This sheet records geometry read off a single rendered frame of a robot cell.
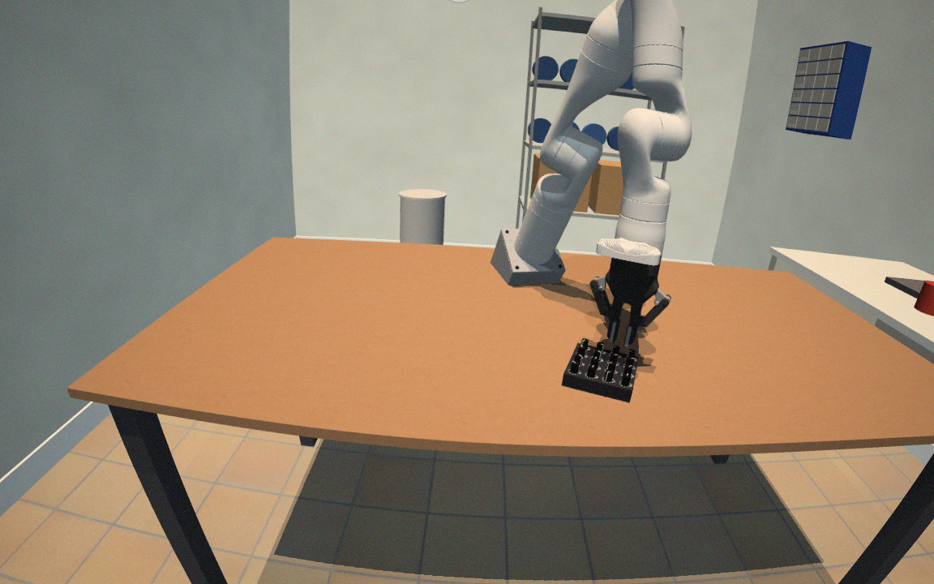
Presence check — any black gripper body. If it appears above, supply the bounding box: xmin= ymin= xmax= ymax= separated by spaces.
xmin=606 ymin=256 xmax=662 ymax=306

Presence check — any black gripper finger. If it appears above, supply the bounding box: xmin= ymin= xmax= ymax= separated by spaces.
xmin=589 ymin=276 xmax=625 ymax=343
xmin=623 ymin=286 xmax=671 ymax=347

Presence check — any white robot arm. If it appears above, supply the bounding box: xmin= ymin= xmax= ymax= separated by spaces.
xmin=514 ymin=0 xmax=692 ymax=265

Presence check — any black knob box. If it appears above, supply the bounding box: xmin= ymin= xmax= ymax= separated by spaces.
xmin=562 ymin=338 xmax=639 ymax=402

